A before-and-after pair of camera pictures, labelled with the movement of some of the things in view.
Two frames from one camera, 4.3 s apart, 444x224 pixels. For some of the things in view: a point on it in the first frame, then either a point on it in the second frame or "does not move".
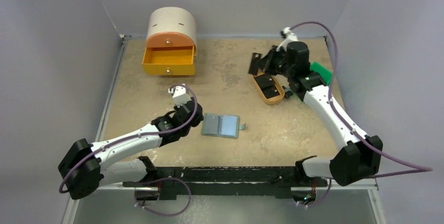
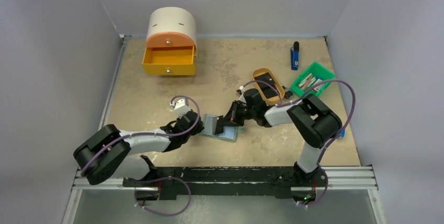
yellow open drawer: x=177 y=60 does not move
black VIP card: x=270 y=91 does not move
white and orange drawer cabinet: x=172 y=26 does not move
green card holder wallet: x=222 y=125 does not move
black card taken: x=254 y=63 to x=219 y=125
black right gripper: x=265 y=63 to x=234 y=114
